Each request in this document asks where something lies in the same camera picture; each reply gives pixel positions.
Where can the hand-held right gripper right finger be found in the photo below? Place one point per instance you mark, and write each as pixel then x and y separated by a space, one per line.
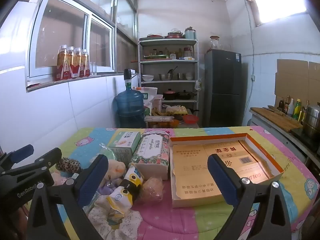
pixel 222 180

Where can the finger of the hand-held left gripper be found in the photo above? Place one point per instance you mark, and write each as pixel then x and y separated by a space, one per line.
pixel 21 153
pixel 47 159

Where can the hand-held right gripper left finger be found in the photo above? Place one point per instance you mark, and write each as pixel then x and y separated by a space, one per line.
pixel 95 177

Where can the leopard print cloth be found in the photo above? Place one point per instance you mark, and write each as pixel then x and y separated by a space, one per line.
pixel 68 165

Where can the plush toy purple dress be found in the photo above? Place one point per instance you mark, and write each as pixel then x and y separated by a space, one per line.
pixel 116 168

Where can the plush toy pink dress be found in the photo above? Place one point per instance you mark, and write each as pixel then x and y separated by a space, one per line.
pixel 61 178

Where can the green plastic packet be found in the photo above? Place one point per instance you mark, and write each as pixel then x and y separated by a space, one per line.
pixel 106 152

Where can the orange cardboard box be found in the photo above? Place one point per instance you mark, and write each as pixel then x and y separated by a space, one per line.
pixel 195 170

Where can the yellow white plastic packet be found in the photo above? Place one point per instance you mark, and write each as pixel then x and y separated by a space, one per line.
pixel 125 190

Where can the white floral cloth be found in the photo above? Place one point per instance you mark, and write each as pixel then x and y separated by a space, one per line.
pixel 120 227

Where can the green face mask box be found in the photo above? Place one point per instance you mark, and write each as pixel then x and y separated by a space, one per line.
pixel 125 142

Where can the floral tissue pack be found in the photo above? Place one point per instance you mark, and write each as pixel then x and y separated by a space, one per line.
pixel 150 152

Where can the grey kitchen counter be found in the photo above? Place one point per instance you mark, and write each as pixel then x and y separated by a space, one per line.
pixel 270 135

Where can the red flat packet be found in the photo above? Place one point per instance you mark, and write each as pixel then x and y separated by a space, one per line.
pixel 33 86

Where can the red plastic basket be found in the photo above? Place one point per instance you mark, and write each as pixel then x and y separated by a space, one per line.
pixel 190 119

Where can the cartoon printed blanket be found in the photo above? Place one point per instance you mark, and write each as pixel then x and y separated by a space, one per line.
pixel 162 220

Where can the wooden chopping board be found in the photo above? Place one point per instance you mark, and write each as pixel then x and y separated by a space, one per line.
pixel 275 120

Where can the blue water jug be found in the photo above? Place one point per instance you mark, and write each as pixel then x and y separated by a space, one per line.
pixel 128 105

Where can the egg tray in bag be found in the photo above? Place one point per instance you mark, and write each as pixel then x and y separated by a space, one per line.
pixel 176 110

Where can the clear box of oranges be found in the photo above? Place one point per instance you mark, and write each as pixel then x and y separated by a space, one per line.
pixel 160 122

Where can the kitchen knife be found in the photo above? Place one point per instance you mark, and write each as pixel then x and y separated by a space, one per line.
pixel 276 110

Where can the bunch of bananas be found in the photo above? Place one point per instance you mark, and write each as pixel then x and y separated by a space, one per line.
pixel 158 112

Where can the black induction cooker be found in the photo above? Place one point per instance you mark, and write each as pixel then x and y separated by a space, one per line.
pixel 302 136

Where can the black wok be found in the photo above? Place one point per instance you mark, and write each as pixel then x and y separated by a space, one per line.
pixel 185 95

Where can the dark soy sauce bottle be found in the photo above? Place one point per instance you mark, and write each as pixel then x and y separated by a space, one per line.
pixel 281 106

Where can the white flour sack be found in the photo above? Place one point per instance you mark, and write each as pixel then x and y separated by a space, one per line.
pixel 148 97

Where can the hanging plastic bag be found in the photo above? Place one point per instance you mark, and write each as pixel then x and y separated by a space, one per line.
pixel 198 85

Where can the pink plastic bin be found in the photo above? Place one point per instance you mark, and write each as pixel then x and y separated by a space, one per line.
pixel 158 102

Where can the white plastic bottle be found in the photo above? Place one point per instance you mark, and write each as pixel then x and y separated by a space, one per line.
pixel 291 108

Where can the brown sauce bottle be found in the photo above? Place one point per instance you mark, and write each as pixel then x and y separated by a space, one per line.
pixel 287 103

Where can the red cooking pot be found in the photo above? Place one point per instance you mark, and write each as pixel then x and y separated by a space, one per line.
pixel 170 95

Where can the dark grey fridge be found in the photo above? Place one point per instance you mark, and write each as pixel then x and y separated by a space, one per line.
pixel 222 80

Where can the clear drinking glass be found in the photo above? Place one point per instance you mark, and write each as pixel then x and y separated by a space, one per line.
pixel 91 68
pixel 95 68

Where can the green yellow bottle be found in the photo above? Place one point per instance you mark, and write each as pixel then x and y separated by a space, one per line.
pixel 297 110

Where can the black white water pump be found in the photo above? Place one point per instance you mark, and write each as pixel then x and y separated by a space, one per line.
pixel 128 78

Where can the dark oil bottle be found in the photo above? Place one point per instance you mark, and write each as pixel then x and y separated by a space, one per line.
pixel 304 113

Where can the steel steamer pot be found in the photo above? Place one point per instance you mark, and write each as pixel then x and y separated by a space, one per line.
pixel 312 120

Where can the stack of white bowls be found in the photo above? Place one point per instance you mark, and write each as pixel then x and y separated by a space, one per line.
pixel 189 76

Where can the small steel cups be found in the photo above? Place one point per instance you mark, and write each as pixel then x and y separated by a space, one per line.
pixel 180 76

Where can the wide white bowl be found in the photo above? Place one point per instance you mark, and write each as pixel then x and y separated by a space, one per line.
pixel 148 78

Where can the steel mixing bowl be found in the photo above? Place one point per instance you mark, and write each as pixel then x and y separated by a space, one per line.
pixel 165 77

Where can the sliding aluminium window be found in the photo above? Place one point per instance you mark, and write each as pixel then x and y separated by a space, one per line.
pixel 62 30

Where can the white metal shelf rack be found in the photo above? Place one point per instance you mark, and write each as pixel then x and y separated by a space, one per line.
pixel 168 61

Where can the red lid jar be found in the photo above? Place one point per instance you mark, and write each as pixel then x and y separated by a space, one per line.
pixel 187 53

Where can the green tray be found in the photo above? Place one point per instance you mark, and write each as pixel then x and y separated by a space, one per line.
pixel 155 56

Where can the row of seasoning jars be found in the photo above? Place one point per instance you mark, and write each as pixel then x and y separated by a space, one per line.
pixel 172 54

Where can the large glass jar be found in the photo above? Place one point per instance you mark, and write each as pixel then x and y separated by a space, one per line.
pixel 215 43

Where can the teal storage jar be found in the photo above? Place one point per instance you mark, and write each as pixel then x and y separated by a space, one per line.
pixel 190 33

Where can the red lidded pan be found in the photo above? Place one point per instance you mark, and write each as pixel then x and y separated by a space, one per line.
pixel 175 34

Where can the red flat tray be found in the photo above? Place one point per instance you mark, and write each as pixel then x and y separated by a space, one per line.
pixel 155 36

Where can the small high window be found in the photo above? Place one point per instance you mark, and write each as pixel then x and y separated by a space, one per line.
pixel 277 0

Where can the cardboard wall sheet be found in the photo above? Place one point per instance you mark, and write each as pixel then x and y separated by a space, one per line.
pixel 291 80
pixel 314 80

